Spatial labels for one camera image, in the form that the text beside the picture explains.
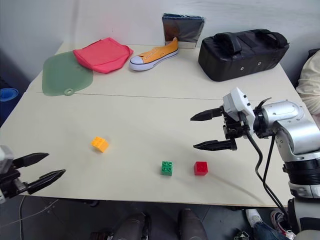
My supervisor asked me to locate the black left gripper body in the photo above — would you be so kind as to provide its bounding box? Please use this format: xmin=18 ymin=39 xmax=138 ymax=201
xmin=0 ymin=169 xmax=30 ymax=200

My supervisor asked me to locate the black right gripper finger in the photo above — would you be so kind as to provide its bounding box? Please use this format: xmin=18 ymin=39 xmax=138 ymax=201
xmin=192 ymin=138 xmax=234 ymax=152
xmin=190 ymin=106 xmax=225 ymax=123

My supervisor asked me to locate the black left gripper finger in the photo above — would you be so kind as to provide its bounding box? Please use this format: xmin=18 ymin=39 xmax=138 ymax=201
xmin=27 ymin=168 xmax=67 ymax=196
xmin=12 ymin=152 xmax=50 ymax=172

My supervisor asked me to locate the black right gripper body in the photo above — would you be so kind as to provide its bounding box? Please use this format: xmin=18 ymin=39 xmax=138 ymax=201
xmin=221 ymin=106 xmax=252 ymax=151

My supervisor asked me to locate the red toy brick cube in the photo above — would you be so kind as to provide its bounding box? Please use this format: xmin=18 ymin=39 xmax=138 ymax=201
xmin=193 ymin=160 xmax=209 ymax=177

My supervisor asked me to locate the green toy brick cube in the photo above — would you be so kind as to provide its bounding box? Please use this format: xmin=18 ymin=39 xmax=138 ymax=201
xmin=159 ymin=160 xmax=175 ymax=177

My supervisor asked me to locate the yellow toy brick cube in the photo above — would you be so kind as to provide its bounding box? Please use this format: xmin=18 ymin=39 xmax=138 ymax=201
xmin=90 ymin=136 xmax=110 ymax=154

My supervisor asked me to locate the black zipped carry bag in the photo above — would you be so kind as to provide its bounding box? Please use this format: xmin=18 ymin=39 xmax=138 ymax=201
xmin=197 ymin=28 xmax=291 ymax=83

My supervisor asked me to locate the blue round container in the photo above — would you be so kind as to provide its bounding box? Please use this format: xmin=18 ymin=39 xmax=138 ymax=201
xmin=0 ymin=87 xmax=19 ymax=102

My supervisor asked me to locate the yellow canvas sneaker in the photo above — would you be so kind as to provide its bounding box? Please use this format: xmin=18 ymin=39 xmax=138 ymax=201
xmin=128 ymin=37 xmax=181 ymax=72

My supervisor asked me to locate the dark rounded shape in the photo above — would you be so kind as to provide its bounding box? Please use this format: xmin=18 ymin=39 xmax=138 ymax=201
xmin=113 ymin=211 xmax=153 ymax=240
xmin=177 ymin=208 xmax=208 ymax=240

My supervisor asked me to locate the green silicone mat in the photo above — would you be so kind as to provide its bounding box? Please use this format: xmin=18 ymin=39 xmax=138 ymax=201
xmin=41 ymin=50 xmax=95 ymax=97

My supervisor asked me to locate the silver foil bag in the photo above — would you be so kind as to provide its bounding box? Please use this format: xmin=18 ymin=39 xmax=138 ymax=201
xmin=161 ymin=12 xmax=205 ymax=50

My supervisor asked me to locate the white sneaker with jeans leg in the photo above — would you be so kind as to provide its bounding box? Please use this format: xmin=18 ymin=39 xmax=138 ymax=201
xmin=245 ymin=208 xmax=297 ymax=240

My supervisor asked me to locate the cream fabric bundle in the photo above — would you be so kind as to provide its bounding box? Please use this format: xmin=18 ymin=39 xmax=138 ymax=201
xmin=295 ymin=48 xmax=320 ymax=114

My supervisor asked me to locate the white and red sneaker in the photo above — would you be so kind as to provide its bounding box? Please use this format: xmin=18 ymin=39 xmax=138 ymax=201
xmin=269 ymin=209 xmax=289 ymax=227

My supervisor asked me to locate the red fabric pouch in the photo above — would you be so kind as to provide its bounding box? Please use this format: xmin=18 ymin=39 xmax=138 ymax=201
xmin=72 ymin=37 xmax=134 ymax=75

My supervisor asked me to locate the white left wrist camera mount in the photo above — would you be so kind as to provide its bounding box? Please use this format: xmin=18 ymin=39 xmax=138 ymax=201
xmin=0 ymin=145 xmax=14 ymax=174

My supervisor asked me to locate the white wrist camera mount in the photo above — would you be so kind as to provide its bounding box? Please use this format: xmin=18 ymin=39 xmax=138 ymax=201
xmin=222 ymin=86 xmax=256 ymax=124
xmin=0 ymin=145 xmax=14 ymax=174

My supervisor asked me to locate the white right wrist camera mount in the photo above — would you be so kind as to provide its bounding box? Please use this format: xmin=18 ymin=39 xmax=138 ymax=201
xmin=222 ymin=86 xmax=256 ymax=124

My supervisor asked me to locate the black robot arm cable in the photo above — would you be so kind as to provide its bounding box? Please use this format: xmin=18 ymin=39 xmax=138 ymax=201
xmin=238 ymin=111 xmax=288 ymax=216
xmin=262 ymin=133 xmax=287 ymax=213

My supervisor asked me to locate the thin white floor cable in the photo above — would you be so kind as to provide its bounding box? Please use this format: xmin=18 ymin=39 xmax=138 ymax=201
xmin=0 ymin=194 xmax=60 ymax=227

